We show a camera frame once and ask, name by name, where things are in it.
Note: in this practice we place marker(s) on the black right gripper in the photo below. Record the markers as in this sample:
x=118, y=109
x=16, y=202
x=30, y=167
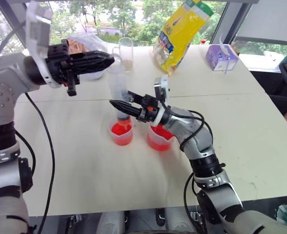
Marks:
x=148, y=109

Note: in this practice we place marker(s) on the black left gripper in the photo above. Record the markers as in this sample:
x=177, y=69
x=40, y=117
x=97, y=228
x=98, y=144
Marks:
x=58, y=62

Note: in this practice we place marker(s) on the clear plastic syringe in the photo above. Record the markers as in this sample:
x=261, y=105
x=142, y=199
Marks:
x=119, y=87

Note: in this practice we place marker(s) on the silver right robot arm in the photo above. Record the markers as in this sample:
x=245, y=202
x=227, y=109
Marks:
x=201, y=146

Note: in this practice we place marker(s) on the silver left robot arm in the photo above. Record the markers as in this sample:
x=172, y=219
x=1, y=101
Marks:
x=2, y=80

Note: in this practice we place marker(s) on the clear cup with red liquid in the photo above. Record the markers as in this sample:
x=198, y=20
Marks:
x=159, y=141
x=121, y=135

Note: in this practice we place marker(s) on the clear plastic bag with bread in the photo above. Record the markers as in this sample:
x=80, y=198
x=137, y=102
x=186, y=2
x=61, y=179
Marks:
x=92, y=42

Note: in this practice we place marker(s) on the clear glass mug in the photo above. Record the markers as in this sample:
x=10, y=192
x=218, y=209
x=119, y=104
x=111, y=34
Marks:
x=125, y=53

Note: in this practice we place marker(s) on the yellow snack bag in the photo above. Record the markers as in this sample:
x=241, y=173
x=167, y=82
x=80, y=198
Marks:
x=179, y=36

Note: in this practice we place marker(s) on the small red object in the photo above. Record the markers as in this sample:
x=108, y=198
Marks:
x=202, y=42

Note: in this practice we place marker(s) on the purple tissue box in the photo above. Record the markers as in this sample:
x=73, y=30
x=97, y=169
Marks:
x=220, y=58

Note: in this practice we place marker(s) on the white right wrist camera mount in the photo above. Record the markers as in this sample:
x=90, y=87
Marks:
x=160, y=89

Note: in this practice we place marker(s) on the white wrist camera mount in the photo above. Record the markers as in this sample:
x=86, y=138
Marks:
x=160, y=89
x=37, y=31

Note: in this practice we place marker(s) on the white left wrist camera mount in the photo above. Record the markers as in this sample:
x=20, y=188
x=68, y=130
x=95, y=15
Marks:
x=37, y=31

